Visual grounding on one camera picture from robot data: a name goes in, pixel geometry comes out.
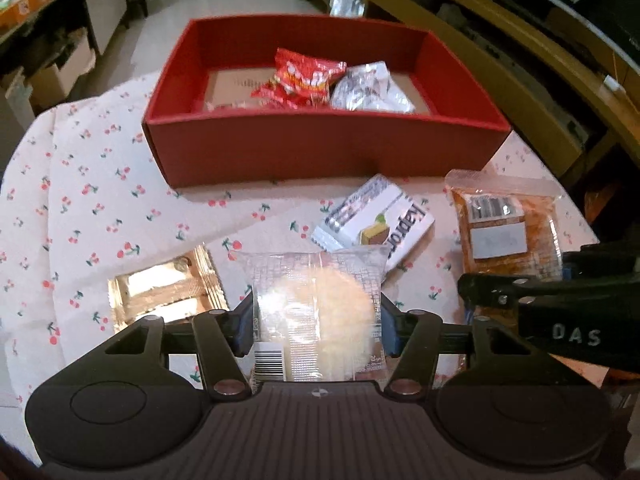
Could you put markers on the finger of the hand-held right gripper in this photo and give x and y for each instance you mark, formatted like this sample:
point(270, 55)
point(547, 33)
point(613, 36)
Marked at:
point(500, 291)
point(605, 260)

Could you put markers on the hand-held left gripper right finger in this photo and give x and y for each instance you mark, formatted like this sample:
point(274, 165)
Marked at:
point(390, 332)

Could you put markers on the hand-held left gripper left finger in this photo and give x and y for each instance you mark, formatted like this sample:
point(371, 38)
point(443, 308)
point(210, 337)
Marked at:
point(245, 325)

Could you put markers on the brown snack packet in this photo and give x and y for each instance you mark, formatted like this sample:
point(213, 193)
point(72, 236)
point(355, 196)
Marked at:
point(500, 240)

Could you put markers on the white translucent snack packet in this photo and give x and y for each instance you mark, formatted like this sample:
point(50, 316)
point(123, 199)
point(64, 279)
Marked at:
point(310, 300)

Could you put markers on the white wafer packet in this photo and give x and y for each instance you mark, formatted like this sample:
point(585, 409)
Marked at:
point(395, 215)

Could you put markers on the red cardboard box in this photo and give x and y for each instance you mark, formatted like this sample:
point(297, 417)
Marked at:
point(300, 145)

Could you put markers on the clear silver snack packet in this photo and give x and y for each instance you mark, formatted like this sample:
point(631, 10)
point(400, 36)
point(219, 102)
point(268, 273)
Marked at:
point(367, 87)

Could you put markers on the red gummy candy packet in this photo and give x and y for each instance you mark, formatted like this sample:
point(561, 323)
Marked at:
point(300, 75)

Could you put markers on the orange plastic bag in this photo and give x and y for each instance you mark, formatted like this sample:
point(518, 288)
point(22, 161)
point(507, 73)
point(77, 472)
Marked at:
point(605, 202)

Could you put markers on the gold foil packet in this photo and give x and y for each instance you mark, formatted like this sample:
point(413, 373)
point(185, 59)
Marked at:
point(165, 285)

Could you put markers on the cherry print tablecloth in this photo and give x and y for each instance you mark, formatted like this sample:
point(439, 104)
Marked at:
point(100, 185)

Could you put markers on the wooden tv cabinet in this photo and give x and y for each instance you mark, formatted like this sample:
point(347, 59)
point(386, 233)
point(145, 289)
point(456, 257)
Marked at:
point(525, 60)

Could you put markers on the black television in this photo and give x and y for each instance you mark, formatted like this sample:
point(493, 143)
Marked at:
point(590, 5)

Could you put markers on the white storage box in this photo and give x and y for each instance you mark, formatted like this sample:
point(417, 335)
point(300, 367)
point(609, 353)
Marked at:
point(65, 67)

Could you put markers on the dark side table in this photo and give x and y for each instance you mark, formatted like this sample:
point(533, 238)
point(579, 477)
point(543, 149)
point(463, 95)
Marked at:
point(30, 45)

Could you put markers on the orange snack box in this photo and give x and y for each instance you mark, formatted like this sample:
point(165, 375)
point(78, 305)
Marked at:
point(22, 10)

